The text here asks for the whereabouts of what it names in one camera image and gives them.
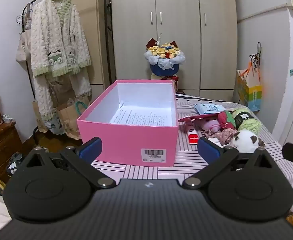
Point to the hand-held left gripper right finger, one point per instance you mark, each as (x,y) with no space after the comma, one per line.
(209,151)

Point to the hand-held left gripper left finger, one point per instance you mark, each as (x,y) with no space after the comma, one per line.
(91,148)

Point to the red white tube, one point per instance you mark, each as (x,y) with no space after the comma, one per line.
(193,140)

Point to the pink floral cloth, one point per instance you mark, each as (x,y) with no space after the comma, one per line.
(224,135)

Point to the light pink plush toy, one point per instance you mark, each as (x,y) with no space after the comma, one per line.
(210,125)

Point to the pink cardboard box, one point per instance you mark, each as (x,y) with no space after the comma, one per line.
(126,140)

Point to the white brown plush toy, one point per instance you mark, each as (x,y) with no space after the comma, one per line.
(244,140)

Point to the blue white tissue packet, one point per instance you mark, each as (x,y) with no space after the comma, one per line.
(209,108)

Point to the green yarn ball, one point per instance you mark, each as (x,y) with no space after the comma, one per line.
(251,125)

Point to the brown paper bag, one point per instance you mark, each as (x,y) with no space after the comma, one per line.
(37,120)
(66,120)

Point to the printed paper sheet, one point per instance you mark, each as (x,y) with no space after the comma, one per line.
(141,116)

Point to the cream fleece pajama pants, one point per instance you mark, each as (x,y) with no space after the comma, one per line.
(81,85)

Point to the colourful paper bag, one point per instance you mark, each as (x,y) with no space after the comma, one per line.
(252,95)

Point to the dark bundle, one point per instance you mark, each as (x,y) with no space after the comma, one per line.
(15,163)

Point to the wooden nightstand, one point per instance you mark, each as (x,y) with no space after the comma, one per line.
(1,142)

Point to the cream gift box red ribbon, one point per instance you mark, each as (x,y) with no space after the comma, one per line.
(156,76)

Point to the yellow blue flower bouquet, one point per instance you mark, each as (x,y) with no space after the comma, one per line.
(165,55)

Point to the black clothes rack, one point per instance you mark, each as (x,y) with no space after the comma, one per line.
(109,42)

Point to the beige wardrobe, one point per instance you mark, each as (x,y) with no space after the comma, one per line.
(181,42)

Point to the cream knitted robe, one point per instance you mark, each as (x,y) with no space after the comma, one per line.
(59,37)

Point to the beige tote bag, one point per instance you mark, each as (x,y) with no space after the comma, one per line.
(22,50)

